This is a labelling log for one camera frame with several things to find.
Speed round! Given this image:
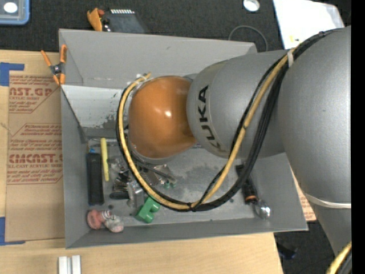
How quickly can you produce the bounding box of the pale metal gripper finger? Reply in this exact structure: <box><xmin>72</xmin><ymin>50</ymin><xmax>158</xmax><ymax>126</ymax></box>
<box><xmin>111</xmin><ymin>158</ymin><xmax>131</xmax><ymax>175</ymax></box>
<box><xmin>126</xmin><ymin>180</ymin><xmax>146</xmax><ymax>208</ymax></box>

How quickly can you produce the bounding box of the yellow stick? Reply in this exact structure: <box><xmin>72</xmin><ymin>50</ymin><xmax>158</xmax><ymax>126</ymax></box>
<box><xmin>100</xmin><ymin>137</ymin><xmax>111</xmax><ymax>182</ymax></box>

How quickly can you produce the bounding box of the green toy block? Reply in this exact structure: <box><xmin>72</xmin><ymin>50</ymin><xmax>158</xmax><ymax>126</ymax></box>
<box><xmin>134</xmin><ymin>196</ymin><xmax>161</xmax><ymax>224</ymax></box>

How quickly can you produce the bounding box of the black long flat block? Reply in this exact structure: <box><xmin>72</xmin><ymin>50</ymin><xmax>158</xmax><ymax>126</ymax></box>
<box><xmin>86</xmin><ymin>152</ymin><xmax>105</xmax><ymax>206</ymax></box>

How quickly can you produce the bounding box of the pink and grey toy animal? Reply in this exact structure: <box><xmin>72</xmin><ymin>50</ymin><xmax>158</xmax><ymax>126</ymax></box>
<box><xmin>86</xmin><ymin>208</ymin><xmax>125</xmax><ymax>234</ymax></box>

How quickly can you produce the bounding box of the grey metal bin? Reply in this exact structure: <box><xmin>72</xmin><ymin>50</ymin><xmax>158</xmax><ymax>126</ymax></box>
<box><xmin>58</xmin><ymin>29</ymin><xmax>310</xmax><ymax>249</ymax></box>

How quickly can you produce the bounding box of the brown cardboard board, red print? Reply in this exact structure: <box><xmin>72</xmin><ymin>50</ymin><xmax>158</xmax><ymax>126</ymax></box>
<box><xmin>0</xmin><ymin>49</ymin><xmax>67</xmax><ymax>247</ymax></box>

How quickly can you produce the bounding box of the black tool with metal tip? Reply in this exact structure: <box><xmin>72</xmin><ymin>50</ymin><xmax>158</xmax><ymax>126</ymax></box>
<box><xmin>236</xmin><ymin>164</ymin><xmax>272</xmax><ymax>220</ymax></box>

